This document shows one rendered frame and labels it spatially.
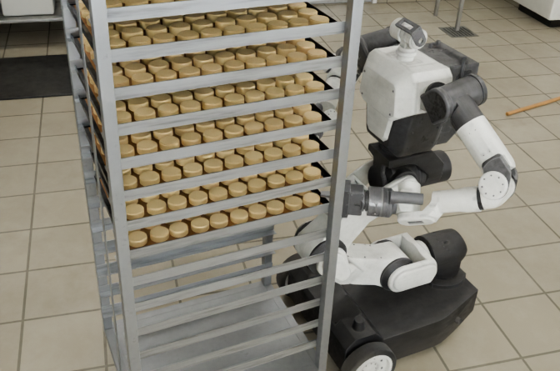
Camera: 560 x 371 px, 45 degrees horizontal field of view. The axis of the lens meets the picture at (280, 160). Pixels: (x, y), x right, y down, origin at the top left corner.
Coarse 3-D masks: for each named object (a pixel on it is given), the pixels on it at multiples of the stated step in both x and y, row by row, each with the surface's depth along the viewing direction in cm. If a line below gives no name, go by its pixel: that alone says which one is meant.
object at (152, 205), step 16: (256, 176) 189; (272, 176) 187; (288, 176) 188; (304, 176) 190; (320, 176) 191; (176, 192) 179; (192, 192) 179; (208, 192) 183; (224, 192) 180; (240, 192) 180; (256, 192) 183; (128, 208) 171; (144, 208) 175; (160, 208) 172; (176, 208) 174
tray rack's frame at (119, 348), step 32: (96, 0) 134; (64, 32) 181; (96, 32) 137; (96, 64) 142; (96, 160) 176; (96, 192) 207; (96, 256) 218; (128, 256) 167; (128, 288) 172; (256, 288) 256; (128, 320) 177; (160, 320) 239; (224, 320) 240; (288, 320) 242; (128, 352) 183; (192, 352) 227; (256, 352) 228
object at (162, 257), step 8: (248, 232) 241; (256, 232) 242; (264, 232) 243; (272, 232) 244; (216, 240) 236; (224, 240) 238; (232, 240) 239; (240, 240) 239; (248, 240) 239; (176, 248) 230; (184, 248) 232; (192, 248) 233; (200, 248) 234; (208, 248) 234; (216, 248) 235; (152, 256) 227; (160, 256) 229; (168, 256) 230; (176, 256) 230; (184, 256) 230; (104, 264) 221; (112, 264) 222; (136, 264) 225; (144, 264) 225; (104, 272) 221; (112, 272) 221
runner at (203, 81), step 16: (288, 64) 164; (304, 64) 166; (320, 64) 168; (336, 64) 170; (176, 80) 153; (192, 80) 155; (208, 80) 156; (224, 80) 158; (240, 80) 160; (128, 96) 150; (144, 96) 151
